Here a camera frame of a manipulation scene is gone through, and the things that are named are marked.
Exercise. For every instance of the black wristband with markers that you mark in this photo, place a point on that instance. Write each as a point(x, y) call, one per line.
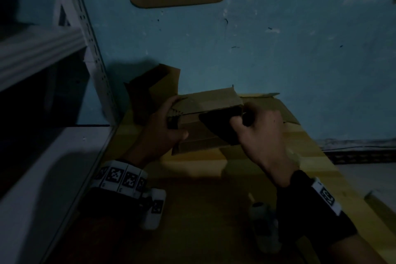
point(309, 211)
point(114, 189)

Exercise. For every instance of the black right wristband with markers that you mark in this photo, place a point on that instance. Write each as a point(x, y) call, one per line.
point(309, 211)

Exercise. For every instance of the person's right hand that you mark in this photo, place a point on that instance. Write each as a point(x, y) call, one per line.
point(266, 140)

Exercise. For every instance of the person's left forearm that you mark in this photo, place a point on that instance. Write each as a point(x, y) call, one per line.
point(92, 242)

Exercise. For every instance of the black patterned strip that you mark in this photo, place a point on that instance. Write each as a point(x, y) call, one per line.
point(359, 151)

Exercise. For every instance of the brown cardboard box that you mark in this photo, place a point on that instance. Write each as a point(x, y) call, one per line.
point(204, 109)
point(278, 109)
point(148, 93)

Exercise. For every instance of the person's left hand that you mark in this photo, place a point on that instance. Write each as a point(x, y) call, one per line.
point(154, 137)

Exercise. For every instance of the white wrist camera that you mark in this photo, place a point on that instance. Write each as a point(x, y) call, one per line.
point(266, 229)
point(154, 208)

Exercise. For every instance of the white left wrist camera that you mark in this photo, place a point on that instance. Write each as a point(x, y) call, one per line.
point(154, 208)

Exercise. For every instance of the white metal shelf rack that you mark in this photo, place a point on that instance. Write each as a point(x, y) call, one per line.
point(43, 56)

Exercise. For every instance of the person's right forearm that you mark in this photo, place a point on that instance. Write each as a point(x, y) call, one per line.
point(355, 250)

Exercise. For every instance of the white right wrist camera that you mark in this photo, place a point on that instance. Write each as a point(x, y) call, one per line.
point(266, 229)

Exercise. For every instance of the black left wristband with markers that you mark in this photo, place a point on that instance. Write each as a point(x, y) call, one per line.
point(114, 189)

